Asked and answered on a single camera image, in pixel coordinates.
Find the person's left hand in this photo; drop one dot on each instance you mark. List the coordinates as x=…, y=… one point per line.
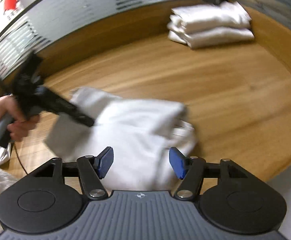
x=21, y=127

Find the folded cream shirt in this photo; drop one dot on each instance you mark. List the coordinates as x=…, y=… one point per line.
x=212, y=37

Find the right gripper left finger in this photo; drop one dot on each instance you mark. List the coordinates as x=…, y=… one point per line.
x=103, y=162

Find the cream satin shirt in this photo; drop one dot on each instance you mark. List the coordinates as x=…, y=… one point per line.
x=192, y=19

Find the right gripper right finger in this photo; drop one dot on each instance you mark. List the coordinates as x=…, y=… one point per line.
x=179, y=162

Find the white dress shirt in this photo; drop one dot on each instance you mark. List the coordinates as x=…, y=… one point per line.
x=140, y=131

